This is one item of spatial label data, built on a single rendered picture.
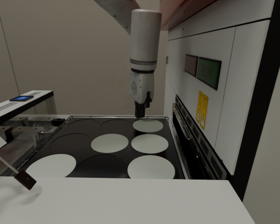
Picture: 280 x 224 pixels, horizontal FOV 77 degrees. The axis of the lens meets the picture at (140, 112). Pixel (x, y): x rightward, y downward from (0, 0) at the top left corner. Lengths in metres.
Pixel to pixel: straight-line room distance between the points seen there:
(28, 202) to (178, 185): 0.19
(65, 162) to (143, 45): 0.36
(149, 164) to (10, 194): 0.25
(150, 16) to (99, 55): 1.89
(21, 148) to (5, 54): 2.46
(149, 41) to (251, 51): 0.32
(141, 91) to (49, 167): 0.31
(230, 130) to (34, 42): 2.61
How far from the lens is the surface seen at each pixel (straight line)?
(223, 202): 0.26
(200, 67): 0.41
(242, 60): 0.26
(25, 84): 2.92
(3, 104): 0.75
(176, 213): 0.24
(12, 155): 0.57
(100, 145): 0.48
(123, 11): 0.61
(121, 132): 0.54
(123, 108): 2.44
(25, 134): 0.63
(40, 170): 0.44
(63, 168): 0.43
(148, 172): 0.39
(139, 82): 0.53
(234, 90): 0.27
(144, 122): 0.60
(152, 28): 0.51
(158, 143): 0.48
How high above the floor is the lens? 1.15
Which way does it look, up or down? 21 degrees down
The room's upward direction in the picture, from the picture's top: straight up
